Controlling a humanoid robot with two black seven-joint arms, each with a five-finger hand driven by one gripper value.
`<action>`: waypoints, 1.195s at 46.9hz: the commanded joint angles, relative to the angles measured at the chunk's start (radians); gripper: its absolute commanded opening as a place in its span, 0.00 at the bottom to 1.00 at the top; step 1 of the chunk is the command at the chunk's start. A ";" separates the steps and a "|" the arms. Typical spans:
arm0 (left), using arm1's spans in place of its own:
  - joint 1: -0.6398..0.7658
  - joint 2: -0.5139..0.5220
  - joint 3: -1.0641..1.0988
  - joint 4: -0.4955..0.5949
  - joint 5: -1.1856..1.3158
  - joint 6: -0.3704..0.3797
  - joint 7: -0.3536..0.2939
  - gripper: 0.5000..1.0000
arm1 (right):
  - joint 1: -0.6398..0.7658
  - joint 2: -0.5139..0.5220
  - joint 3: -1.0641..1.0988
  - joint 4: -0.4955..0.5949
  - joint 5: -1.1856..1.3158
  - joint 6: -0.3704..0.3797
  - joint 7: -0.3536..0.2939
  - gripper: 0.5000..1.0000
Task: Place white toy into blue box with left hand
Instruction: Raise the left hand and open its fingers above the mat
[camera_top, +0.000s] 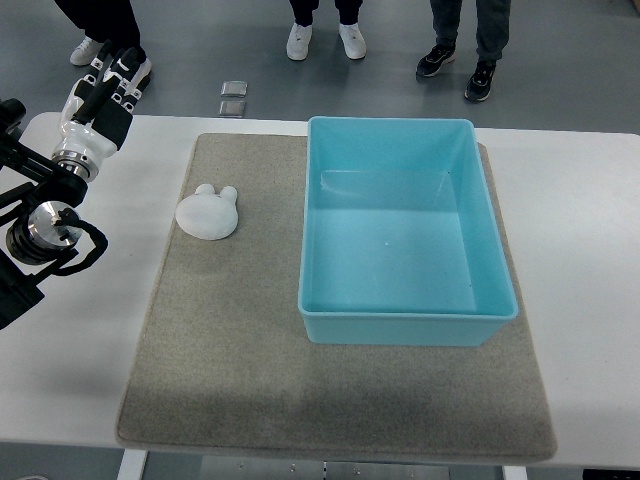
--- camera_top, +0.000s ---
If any grey felt mat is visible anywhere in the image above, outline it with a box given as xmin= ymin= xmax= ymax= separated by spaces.
xmin=115 ymin=133 xmax=557 ymax=464

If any upper metal floor plate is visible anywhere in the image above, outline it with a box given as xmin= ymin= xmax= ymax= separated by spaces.
xmin=220 ymin=80 xmax=248 ymax=98

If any blue plastic box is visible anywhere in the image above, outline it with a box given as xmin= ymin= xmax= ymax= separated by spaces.
xmin=298 ymin=116 xmax=519 ymax=347

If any black sneaker left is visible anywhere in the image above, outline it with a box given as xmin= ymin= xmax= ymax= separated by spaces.
xmin=416 ymin=44 xmax=455 ymax=78

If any white sneaker behind hand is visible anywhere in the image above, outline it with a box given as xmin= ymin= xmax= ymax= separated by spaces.
xmin=126 ymin=58 xmax=152 ymax=95

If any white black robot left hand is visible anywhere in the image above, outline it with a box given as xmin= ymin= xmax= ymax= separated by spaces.
xmin=51 ymin=42 xmax=151 ymax=182

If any black sneaker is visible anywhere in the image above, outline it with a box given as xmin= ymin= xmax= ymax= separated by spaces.
xmin=464 ymin=61 xmax=497 ymax=103
xmin=416 ymin=44 xmax=455 ymax=78

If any white sneaker far left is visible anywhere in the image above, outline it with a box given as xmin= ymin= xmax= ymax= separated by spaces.
xmin=69 ymin=36 xmax=103 ymax=67

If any black trouser legs far left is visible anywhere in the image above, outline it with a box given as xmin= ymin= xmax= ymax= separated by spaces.
xmin=55 ymin=0 xmax=147 ymax=64

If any white table leg left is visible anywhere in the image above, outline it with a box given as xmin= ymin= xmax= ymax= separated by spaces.
xmin=116 ymin=449 xmax=148 ymax=480

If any white sneaker right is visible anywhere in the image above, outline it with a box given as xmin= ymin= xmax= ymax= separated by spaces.
xmin=339 ymin=23 xmax=367 ymax=60

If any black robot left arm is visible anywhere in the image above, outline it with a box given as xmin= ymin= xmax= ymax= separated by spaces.
xmin=1 ymin=99 xmax=108 ymax=328

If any grey jeans legs right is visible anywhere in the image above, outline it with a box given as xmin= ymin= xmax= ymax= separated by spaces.
xmin=430 ymin=0 xmax=513 ymax=64

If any metal floor plate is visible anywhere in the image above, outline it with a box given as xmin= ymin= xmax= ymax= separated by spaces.
xmin=219 ymin=100 xmax=246 ymax=118
xmin=220 ymin=80 xmax=248 ymax=98

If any white table leg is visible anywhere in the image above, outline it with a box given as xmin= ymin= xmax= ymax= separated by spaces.
xmin=502 ymin=465 xmax=529 ymax=480
xmin=116 ymin=449 xmax=148 ymax=480

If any lower metal floor plate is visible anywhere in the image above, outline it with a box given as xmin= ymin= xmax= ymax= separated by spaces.
xmin=219 ymin=100 xmax=246 ymax=118

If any black sneaker right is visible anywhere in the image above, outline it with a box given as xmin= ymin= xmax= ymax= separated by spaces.
xmin=464 ymin=61 xmax=497 ymax=103

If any white table leg right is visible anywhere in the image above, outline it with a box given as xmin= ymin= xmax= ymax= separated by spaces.
xmin=502 ymin=465 xmax=529 ymax=480

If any dark trouser legs middle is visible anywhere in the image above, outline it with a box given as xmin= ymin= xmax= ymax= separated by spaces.
xmin=288 ymin=0 xmax=364 ymax=27

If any white bunny toy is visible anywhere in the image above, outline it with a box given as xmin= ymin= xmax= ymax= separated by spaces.
xmin=175 ymin=184 xmax=239 ymax=241

